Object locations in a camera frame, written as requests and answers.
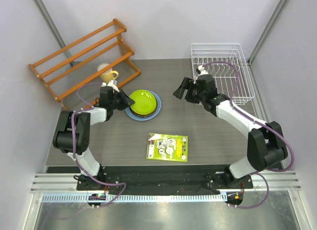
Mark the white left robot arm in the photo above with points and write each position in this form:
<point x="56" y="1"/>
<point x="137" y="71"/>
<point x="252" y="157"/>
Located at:
<point x="72" y="133"/>

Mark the aluminium frame post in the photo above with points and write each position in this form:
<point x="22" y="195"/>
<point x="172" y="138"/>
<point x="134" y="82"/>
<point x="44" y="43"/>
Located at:
<point x="281" y="5"/>
<point x="49" y="22"/>

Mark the orange wooden shelf rack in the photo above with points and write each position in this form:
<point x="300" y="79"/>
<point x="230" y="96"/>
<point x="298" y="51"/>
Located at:
<point x="125" y="49"/>

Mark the aluminium frame post left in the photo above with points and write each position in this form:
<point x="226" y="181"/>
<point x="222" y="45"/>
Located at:
<point x="49" y="22"/>

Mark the light blue plate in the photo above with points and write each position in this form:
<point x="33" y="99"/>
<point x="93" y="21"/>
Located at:
<point x="138" y="118"/>

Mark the aluminium frame post right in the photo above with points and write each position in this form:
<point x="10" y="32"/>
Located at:
<point x="281" y="5"/>

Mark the brown yellow-rimmed plate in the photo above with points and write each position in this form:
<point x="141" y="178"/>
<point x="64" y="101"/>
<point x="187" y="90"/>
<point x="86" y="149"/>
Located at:
<point x="144" y="109"/>

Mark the white cup on shelf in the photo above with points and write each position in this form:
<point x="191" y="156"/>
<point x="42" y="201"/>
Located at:
<point x="102" y="67"/>

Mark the green illustrated booklet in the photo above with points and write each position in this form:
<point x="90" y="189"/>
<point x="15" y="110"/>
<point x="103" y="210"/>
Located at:
<point x="166" y="147"/>

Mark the white wire dish rack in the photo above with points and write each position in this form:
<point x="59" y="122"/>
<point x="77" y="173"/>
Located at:
<point x="226" y="63"/>

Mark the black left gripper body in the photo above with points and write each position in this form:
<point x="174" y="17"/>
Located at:
<point x="117" y="102"/>

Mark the aluminium front rail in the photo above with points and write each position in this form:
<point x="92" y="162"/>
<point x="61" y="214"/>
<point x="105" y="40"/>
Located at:
<point x="61" y="187"/>

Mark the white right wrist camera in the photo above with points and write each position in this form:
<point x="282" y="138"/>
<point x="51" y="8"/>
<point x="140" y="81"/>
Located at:
<point x="200" y="70"/>

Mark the yellow ceramic mug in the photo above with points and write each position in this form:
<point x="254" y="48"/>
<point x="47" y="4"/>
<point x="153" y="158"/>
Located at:
<point x="109" y="76"/>

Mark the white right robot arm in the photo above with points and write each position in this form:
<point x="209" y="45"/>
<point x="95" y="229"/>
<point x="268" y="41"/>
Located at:
<point x="265" y="147"/>

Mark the lime green plate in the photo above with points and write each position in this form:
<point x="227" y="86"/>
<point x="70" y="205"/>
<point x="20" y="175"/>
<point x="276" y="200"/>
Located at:
<point x="142" y="96"/>

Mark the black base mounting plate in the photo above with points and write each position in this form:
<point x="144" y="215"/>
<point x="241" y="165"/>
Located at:
<point x="163" y="180"/>

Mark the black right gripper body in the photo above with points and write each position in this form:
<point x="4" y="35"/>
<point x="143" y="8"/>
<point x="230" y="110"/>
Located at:
<point x="193" y="93"/>

